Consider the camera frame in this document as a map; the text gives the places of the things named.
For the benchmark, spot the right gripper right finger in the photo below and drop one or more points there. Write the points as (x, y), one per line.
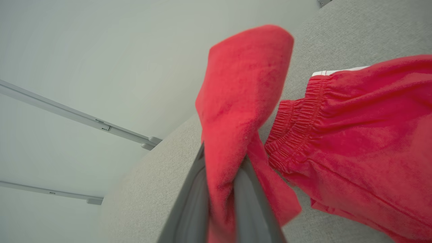
(251, 212)

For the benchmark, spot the grey metal rail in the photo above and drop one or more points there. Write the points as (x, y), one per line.
(67, 111)
(324, 2)
(50, 193)

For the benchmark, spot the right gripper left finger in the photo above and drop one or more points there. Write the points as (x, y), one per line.
(190, 216)

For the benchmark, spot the red shorts with white stripes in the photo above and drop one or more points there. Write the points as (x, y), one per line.
(364, 135)

